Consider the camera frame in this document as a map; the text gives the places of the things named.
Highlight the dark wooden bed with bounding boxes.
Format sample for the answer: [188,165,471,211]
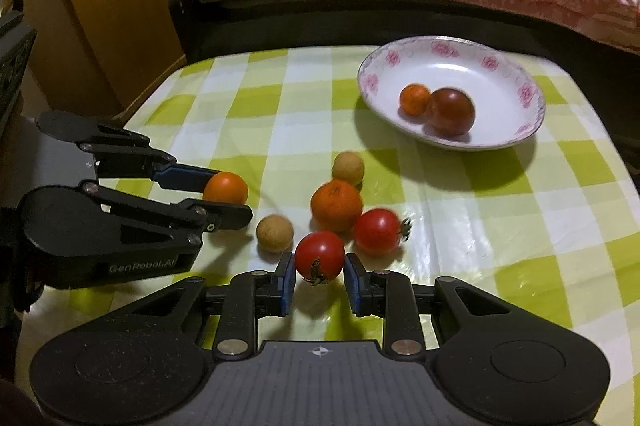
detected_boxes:
[167,0,640,72]

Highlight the small orange mandarin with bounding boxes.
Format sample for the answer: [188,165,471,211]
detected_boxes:
[203,172,249,207]
[399,84,432,117]

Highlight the tan longan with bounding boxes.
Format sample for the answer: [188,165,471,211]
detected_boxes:
[332,151,365,187]
[256,214,295,253]

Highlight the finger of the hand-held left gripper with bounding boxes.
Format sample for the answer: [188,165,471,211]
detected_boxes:
[81,182,254,258]
[36,109,222,189]

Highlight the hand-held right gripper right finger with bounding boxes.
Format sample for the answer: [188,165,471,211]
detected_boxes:
[344,252,538,357]

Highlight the dark red tomato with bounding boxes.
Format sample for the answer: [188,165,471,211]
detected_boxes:
[426,88,476,137]

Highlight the large orange mandarin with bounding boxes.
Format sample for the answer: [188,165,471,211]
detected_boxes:
[310,180,364,233]

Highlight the wooden chair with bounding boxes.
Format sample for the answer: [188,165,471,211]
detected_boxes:
[25,0,233,119]

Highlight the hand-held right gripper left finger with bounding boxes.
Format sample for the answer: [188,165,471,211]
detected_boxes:
[107,251,296,356]

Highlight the green checkered tablecloth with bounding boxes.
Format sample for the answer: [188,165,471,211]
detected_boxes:
[15,42,640,426]

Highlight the white floral rimmed plate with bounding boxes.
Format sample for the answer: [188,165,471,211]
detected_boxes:
[357,36,546,151]

